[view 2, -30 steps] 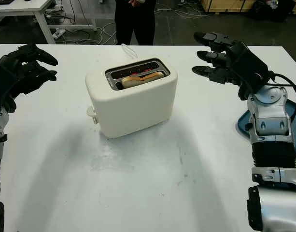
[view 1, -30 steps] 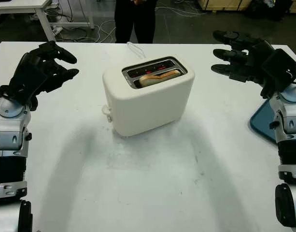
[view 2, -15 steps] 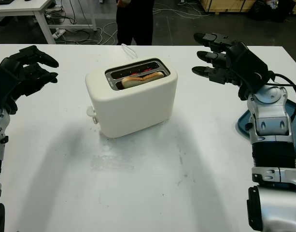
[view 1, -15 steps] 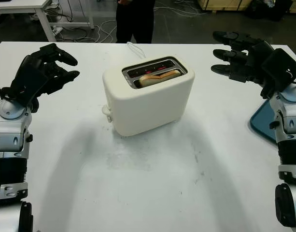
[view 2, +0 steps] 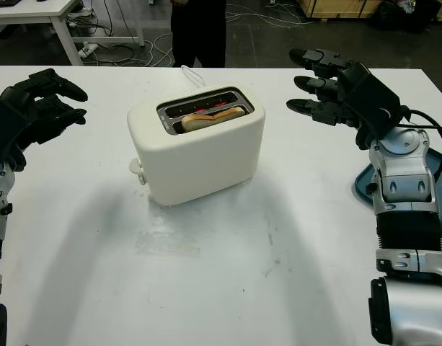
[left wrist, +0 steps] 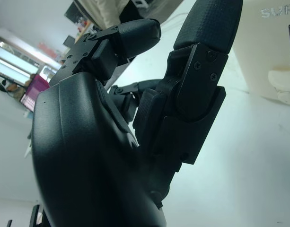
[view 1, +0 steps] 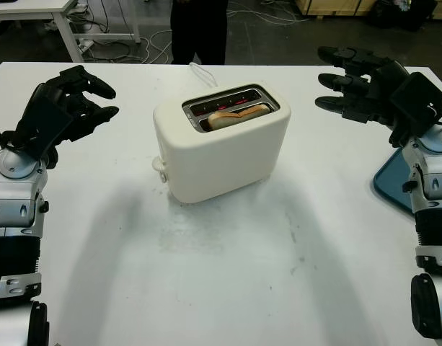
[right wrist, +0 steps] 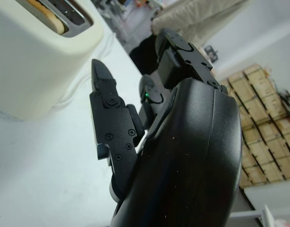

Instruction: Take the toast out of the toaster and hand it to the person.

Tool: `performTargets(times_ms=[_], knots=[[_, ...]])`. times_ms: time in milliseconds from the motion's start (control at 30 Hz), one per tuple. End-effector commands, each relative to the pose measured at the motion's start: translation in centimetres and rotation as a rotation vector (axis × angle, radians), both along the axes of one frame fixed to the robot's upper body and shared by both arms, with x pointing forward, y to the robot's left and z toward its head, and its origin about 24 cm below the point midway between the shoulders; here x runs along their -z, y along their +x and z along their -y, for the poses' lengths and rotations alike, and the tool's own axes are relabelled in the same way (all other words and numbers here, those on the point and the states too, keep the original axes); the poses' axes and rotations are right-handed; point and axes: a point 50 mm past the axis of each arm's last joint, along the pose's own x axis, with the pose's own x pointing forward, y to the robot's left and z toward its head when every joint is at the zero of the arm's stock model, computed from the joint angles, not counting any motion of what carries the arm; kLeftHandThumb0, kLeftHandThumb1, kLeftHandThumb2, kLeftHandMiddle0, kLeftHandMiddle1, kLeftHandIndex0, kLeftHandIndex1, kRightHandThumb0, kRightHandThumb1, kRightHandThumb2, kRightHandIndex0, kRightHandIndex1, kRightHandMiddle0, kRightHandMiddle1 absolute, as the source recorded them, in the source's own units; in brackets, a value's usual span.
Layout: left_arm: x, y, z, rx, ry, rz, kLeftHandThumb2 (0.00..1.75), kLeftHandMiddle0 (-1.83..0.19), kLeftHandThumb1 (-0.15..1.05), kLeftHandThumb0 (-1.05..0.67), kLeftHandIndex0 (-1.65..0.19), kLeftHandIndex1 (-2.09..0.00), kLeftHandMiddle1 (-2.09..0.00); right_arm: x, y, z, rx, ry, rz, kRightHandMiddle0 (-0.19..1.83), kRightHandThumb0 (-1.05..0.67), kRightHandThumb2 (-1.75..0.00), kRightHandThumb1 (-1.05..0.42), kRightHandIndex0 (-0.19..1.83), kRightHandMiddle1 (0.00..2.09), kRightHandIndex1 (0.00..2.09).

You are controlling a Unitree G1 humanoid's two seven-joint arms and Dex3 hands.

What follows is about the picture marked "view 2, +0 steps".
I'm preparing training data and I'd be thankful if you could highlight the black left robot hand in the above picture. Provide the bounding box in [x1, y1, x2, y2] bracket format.
[0, 68, 88, 172]

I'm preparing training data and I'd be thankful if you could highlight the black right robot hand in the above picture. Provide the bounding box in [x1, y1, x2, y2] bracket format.
[286, 49, 374, 151]

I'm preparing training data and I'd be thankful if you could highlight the toast slice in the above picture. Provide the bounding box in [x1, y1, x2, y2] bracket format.
[181, 106, 245, 133]

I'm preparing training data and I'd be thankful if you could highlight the person in black trousers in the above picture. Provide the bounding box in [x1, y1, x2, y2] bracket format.
[171, 0, 228, 68]

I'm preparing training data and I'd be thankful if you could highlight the cream two-slot toaster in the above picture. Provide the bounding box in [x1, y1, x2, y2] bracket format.
[126, 85, 267, 207]

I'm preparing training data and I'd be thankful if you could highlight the white power strip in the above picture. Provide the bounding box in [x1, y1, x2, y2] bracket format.
[78, 43, 99, 58]

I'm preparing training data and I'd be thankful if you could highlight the wooden crate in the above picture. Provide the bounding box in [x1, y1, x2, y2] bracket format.
[305, 0, 384, 19]

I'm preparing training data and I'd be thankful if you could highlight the white desk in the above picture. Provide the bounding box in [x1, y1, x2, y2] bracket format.
[0, 0, 146, 66]

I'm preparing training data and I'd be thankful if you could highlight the black bag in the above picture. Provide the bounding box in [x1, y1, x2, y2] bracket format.
[371, 0, 441, 35]

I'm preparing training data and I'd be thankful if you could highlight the blue plastic tray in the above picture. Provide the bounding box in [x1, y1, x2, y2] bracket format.
[353, 149, 442, 231]

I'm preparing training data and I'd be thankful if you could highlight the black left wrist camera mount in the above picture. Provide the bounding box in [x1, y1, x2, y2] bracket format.
[0, 99, 30, 156]

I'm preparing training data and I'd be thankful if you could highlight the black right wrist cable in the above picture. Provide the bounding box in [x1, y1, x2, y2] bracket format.
[399, 107, 442, 181]

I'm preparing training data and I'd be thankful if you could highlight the white floor cable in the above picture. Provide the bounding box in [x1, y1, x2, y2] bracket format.
[148, 12, 315, 66]

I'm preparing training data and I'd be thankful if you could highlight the white toaster power cord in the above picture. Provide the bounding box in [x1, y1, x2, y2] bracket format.
[180, 64, 206, 89]

